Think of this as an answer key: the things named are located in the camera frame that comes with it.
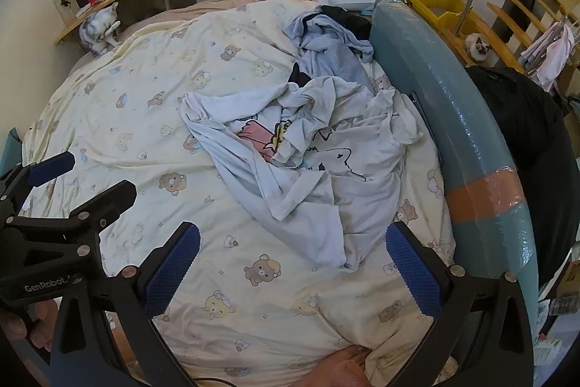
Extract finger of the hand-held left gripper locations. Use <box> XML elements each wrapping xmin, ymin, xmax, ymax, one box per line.
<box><xmin>0</xmin><ymin>151</ymin><xmax>77</xmax><ymax>206</ymax></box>
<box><xmin>0</xmin><ymin>180</ymin><xmax>138</xmax><ymax>252</ymax></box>

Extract cardboard box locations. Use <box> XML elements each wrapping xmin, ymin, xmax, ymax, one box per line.
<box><xmin>539</xmin><ymin>260</ymin><xmax>580</xmax><ymax>342</ymax></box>

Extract pink hanging clothes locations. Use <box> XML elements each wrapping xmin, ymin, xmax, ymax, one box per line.
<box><xmin>521</xmin><ymin>22</ymin><xmax>576</xmax><ymax>91</ymax></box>

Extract person's foot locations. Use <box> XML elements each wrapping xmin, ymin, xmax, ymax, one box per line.
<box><xmin>290</xmin><ymin>344</ymin><xmax>377</xmax><ymax>387</ymax></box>

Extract teal padded bed frame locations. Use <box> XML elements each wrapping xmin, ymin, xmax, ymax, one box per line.
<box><xmin>369</xmin><ymin>0</ymin><xmax>540</xmax><ymax>292</ymax></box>

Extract yellow plastic bin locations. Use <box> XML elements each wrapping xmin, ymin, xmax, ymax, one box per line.
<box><xmin>405</xmin><ymin>0</ymin><xmax>467</xmax><ymax>25</ymax></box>

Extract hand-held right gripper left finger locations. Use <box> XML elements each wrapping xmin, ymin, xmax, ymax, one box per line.
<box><xmin>50</xmin><ymin>221</ymin><xmax>201</xmax><ymax>387</ymax></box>

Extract black jacket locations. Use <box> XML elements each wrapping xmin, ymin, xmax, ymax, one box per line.
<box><xmin>467</xmin><ymin>65</ymin><xmax>576</xmax><ymax>288</ymax></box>

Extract cream bear print duvet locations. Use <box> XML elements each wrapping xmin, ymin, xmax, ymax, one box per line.
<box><xmin>18</xmin><ymin>0</ymin><xmax>458</xmax><ymax>387</ymax></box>

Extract beige bed sheet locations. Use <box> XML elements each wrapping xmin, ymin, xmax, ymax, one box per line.
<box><xmin>68</xmin><ymin>0</ymin><xmax>313</xmax><ymax>66</ymax></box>

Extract cream dark-faced cat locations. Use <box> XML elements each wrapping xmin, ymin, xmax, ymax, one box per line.
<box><xmin>464</xmin><ymin>32</ymin><xmax>490</xmax><ymax>63</ymax></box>

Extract wooden drying rack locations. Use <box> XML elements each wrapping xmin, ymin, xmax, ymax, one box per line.
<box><xmin>442</xmin><ymin>0</ymin><xmax>580</xmax><ymax>75</ymax></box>

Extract blue-grey shirt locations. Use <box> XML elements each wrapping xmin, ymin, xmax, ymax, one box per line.
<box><xmin>283</xmin><ymin>11</ymin><xmax>377</xmax><ymax>93</ymax></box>

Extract black garment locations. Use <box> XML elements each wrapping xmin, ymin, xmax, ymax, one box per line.
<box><xmin>290</xmin><ymin>5</ymin><xmax>372</xmax><ymax>86</ymax></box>

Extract white printed T-shirt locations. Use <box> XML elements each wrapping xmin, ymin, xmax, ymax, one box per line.
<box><xmin>179</xmin><ymin>74</ymin><xmax>424</xmax><ymax>272</ymax></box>

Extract person's left hand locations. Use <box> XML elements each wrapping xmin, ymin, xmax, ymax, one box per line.
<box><xmin>0</xmin><ymin>299</ymin><xmax>59</xmax><ymax>354</ymax></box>

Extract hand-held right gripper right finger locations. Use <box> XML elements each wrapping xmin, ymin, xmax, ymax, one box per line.
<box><xmin>385</xmin><ymin>221</ymin><xmax>535</xmax><ymax>387</ymax></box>

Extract grey tabby cat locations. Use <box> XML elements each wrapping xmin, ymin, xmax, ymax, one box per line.
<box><xmin>79</xmin><ymin>1</ymin><xmax>121</xmax><ymax>57</ymax></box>

